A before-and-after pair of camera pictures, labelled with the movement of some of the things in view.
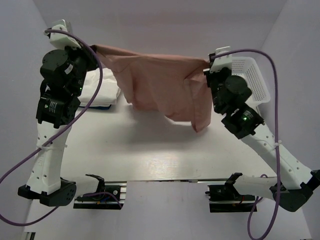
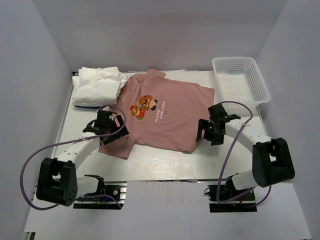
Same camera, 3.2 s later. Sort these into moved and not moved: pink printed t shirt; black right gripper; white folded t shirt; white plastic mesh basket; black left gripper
Moved: pink printed t shirt; black left gripper; black right gripper
Not moved: white plastic mesh basket; white folded t shirt
